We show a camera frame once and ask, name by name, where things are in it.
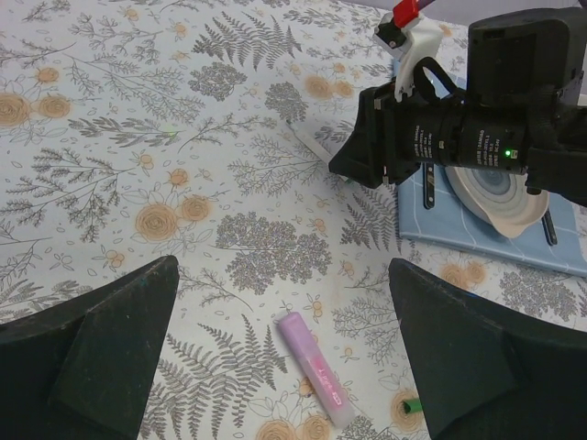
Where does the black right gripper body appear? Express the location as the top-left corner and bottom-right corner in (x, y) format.
(357, 84), (527, 183)

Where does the green marker cap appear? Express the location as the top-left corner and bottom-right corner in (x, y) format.
(401, 398), (423, 414)

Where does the white green-tipped marker pen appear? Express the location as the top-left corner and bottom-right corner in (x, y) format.
(285, 119), (333, 168)

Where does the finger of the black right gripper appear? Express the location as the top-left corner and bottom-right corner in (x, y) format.
(328, 132), (390, 187)

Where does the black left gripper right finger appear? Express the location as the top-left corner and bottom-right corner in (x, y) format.
(389, 258), (586, 439)

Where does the beige blue-ringed plate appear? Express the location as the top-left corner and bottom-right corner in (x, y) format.
(445, 167), (549, 239)

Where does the black-handled knife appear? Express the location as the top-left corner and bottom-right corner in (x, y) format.
(541, 210), (558, 247)

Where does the silver fork black handle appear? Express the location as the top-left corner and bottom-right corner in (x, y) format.
(422, 163), (436, 210)

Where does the pink highlighter pen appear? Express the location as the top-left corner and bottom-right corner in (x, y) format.
(277, 312), (356, 429)

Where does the blue checkered cloth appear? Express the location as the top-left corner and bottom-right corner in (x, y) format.
(392, 59), (587, 279)

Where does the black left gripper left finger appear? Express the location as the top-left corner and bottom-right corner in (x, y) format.
(1, 256), (179, 439)

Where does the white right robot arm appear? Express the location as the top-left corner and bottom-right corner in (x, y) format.
(328, 1), (586, 205)

